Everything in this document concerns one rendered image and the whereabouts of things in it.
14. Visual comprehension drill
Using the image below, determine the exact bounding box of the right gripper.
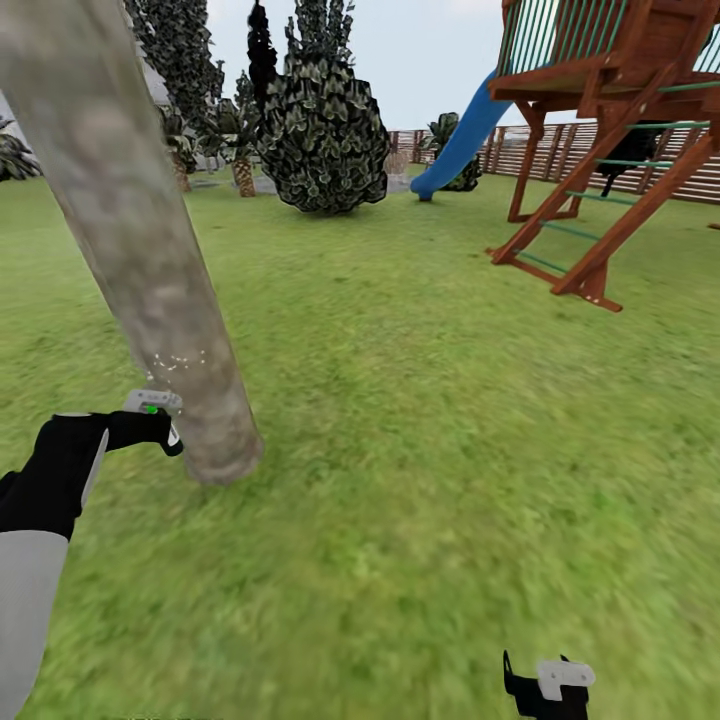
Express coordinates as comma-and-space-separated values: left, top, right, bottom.
504, 666, 588, 720

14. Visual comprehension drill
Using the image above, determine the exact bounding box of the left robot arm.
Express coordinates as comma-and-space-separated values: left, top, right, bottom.
0, 388, 183, 720

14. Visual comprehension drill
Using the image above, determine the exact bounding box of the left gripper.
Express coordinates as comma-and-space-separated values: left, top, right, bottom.
112, 411, 172, 446

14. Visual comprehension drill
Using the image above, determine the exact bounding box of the pesticide atomizer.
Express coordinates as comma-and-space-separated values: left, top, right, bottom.
148, 405, 184, 457

